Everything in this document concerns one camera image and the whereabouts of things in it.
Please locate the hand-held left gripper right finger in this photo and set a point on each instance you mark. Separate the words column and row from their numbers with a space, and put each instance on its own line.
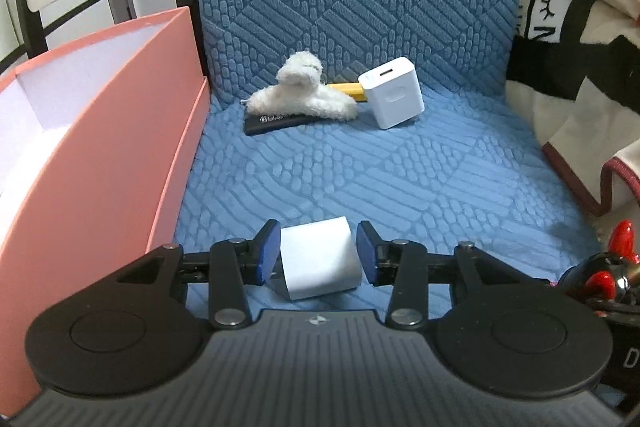
column 367, row 252

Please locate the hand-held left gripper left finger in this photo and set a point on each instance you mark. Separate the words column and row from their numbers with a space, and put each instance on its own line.
column 267, row 252

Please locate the white rectangular block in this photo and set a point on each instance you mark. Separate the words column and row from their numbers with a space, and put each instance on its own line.
column 320, row 262

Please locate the black lighter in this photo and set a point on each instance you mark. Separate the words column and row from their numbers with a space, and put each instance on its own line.
column 270, row 125

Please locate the pink cardboard box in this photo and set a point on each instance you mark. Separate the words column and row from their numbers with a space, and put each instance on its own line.
column 100, row 187

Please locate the red and black glossy toy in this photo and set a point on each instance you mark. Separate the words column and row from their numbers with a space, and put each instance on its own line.
column 617, row 277

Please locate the white fluffy hair claw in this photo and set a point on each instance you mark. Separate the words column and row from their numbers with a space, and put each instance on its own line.
column 300, row 102

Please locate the white charger cube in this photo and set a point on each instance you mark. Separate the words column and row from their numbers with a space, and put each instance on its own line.
column 395, row 97

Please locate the black and cream printed blanket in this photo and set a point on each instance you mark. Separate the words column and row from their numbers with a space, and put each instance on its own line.
column 575, row 57

